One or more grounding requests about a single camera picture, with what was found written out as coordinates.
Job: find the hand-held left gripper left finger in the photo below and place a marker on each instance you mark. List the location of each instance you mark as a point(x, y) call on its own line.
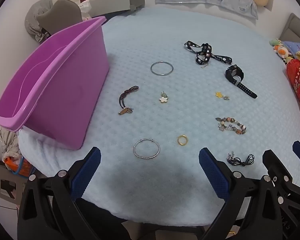
point(86, 170)

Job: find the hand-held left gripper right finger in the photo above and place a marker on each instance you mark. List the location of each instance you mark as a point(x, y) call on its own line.
point(212, 172)

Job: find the yellow charm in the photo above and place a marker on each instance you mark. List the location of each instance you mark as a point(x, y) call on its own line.
point(218, 94)

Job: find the white flower charm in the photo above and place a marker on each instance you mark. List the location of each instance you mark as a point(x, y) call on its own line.
point(163, 99)

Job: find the purple plastic bin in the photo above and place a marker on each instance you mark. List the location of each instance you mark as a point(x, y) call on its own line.
point(52, 85)

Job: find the textured silver bangle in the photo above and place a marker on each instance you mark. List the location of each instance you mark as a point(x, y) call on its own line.
point(134, 150)

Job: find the orange basket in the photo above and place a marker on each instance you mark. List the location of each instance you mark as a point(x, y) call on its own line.
point(18, 166)

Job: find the light blue textured bedspread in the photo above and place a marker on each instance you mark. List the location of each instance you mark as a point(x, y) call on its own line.
point(165, 115)

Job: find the pile of beige clothes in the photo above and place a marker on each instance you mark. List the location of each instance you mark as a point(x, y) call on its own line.
point(8, 140)

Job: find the black wrist watch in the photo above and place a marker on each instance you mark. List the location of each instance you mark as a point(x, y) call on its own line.
point(233, 75)

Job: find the small plush toy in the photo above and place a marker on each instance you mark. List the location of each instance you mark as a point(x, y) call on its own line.
point(280, 50)

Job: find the blue cushion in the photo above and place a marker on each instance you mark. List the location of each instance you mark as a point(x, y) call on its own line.
point(293, 47)

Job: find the smooth silver bangle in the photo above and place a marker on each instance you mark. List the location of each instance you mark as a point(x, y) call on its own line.
point(151, 69)

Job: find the grey upholstered headboard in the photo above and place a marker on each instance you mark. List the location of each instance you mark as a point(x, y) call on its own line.
point(295, 27)

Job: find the grey checked cloth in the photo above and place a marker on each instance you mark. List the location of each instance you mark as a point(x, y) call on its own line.
point(32, 22)

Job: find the grey chair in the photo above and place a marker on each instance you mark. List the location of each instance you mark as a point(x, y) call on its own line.
point(60, 12)

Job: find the white plastic bag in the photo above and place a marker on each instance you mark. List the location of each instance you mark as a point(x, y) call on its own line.
point(86, 5)

